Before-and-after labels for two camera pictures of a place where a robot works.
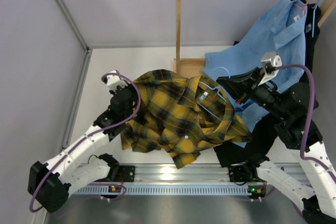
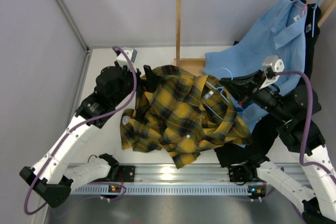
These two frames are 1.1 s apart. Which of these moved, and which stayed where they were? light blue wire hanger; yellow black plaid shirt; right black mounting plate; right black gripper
Moved: light blue wire hanger
Stayed: right black mounting plate; yellow black plaid shirt; right black gripper
